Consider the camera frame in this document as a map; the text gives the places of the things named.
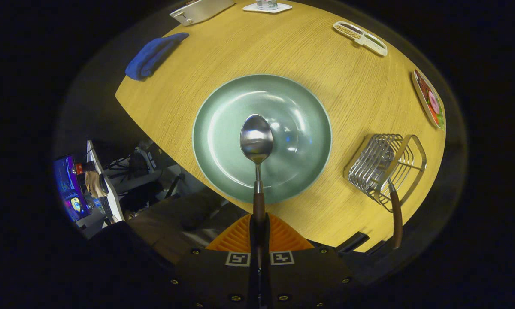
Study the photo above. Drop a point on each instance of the blue folded cloth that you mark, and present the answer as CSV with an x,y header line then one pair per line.
x,y
152,56

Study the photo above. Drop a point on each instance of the person's grey trousers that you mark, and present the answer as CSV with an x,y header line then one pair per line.
x,y
176,227

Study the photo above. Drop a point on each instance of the green round plate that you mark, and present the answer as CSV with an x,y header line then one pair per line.
x,y
300,171

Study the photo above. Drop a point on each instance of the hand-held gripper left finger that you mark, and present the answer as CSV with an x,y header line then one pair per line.
x,y
253,266

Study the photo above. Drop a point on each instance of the white toaster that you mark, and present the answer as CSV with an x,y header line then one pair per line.
x,y
201,10

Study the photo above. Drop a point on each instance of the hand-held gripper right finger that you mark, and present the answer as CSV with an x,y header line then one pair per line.
x,y
265,266

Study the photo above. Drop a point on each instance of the black table bracket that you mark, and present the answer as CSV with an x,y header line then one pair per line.
x,y
352,242
375,248

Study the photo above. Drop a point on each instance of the computer screen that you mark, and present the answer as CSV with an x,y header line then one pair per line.
x,y
68,189

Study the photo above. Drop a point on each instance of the white plate with salad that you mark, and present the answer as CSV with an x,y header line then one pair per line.
x,y
429,101

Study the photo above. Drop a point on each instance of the white divided dish with beans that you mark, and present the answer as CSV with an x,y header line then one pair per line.
x,y
360,37

